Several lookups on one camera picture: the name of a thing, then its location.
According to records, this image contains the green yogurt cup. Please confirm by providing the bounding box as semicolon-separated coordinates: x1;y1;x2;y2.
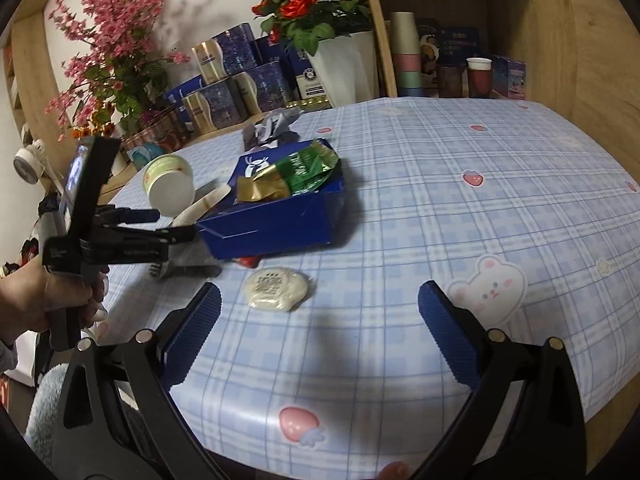
143;154;196;218

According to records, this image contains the small purple box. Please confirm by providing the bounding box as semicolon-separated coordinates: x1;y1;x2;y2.
492;55;527;100

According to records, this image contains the fluffy grey cloth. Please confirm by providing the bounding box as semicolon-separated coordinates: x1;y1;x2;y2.
24;364;128;463

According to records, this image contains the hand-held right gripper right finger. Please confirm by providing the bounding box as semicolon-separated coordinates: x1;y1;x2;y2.
415;280;587;480

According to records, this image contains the pink striped tin box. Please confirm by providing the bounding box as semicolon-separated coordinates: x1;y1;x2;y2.
121;110;192;167

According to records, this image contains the blue cardboard box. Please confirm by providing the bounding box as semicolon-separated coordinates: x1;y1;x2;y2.
196;139;347;261

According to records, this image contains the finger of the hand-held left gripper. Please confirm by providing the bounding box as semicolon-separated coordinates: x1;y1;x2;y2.
106;224;199;264
101;207;162;225

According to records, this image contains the white standing fan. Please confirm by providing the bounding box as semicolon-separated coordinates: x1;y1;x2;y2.
12;140;52;187

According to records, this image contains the orange flower bunch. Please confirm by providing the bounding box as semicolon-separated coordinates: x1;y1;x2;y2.
72;101;119;141

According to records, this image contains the red cup white liner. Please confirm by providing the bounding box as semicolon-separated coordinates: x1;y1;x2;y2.
466;57;494;99

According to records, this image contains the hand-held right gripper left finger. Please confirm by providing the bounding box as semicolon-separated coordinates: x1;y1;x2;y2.
52;282;223;480

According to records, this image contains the green foil wrapper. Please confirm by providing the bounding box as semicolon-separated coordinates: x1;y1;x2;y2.
272;141;342;196

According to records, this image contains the dark blue printed box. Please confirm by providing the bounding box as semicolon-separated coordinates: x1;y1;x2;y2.
417;19;482;92

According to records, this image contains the blue white emblem box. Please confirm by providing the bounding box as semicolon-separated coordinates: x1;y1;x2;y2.
287;45;332;102

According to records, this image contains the gold foil wrapper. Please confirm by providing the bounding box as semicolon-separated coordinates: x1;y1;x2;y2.
236;166;292;202

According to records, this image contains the dark brown glass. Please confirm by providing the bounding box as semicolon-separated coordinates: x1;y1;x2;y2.
437;64;464;99

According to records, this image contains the red rose plant white pot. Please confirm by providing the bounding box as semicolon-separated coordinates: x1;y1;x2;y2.
251;0;381;109

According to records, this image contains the grey paper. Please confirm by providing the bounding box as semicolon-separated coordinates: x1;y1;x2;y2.
242;109;303;152

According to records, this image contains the gold and blue gift box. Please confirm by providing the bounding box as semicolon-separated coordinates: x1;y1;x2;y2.
192;22;262;86
232;60;294;117
181;81;247;129

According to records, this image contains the stack of pastel cups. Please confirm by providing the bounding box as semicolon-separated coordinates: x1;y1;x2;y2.
390;11;426;99

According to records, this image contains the blue checked tablecloth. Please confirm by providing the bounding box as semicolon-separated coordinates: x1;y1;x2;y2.
95;97;640;453

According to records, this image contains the round white pastry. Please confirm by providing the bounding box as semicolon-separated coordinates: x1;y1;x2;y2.
243;266;316;314

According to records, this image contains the person's left hand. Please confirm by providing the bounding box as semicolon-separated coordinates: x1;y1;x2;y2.
0;260;110;345

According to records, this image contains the dark blue flat carton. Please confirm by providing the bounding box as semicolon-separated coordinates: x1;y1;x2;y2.
164;77;203;107

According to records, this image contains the pink blossom plant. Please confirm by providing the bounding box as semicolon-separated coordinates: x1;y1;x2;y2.
44;0;193;140

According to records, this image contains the dark blue tall carton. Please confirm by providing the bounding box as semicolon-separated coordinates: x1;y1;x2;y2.
255;35;291;70

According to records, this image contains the gold embossed tray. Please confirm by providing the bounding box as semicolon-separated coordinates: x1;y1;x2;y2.
285;98;334;111

